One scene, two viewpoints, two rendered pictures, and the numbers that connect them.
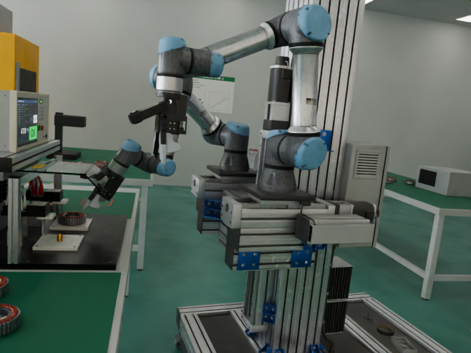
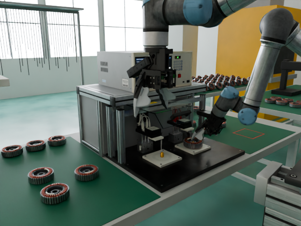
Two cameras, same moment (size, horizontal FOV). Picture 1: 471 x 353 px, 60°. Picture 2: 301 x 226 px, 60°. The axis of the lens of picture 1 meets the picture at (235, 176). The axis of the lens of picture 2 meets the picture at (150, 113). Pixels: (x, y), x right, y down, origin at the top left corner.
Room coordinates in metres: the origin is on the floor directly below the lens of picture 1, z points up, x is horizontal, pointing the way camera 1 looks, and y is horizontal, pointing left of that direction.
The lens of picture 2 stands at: (0.82, -0.48, 1.36)
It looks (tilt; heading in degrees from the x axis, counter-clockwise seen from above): 15 degrees down; 63
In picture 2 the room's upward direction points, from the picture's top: straight up
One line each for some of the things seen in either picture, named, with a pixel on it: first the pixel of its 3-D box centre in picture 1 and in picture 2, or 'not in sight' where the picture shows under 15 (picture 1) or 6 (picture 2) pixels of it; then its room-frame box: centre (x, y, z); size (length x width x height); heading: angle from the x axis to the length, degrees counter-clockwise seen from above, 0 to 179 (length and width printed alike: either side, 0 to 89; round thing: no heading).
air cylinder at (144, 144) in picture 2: (17, 235); (145, 145); (1.43, 0.77, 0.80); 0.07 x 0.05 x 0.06; 12
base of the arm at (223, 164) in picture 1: (235, 159); not in sight; (2.01, 0.01, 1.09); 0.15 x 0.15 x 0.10
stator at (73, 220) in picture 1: (71, 218); (192, 142); (1.69, 0.69, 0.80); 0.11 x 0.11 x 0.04
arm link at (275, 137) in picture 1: (282, 146); not in sight; (1.54, -0.17, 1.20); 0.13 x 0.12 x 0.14; 28
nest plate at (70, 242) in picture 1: (59, 241); (161, 157); (1.46, 0.63, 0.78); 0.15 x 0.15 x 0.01; 12
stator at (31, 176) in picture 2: not in sight; (41, 175); (0.87, 0.73, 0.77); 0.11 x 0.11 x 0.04
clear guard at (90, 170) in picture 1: (58, 174); (159, 110); (1.44, 0.64, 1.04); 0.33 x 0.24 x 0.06; 102
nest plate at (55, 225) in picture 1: (71, 223); (192, 146); (1.69, 0.69, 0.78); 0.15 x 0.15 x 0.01; 12
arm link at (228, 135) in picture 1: (235, 135); not in sight; (2.01, 0.02, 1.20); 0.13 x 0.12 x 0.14; 46
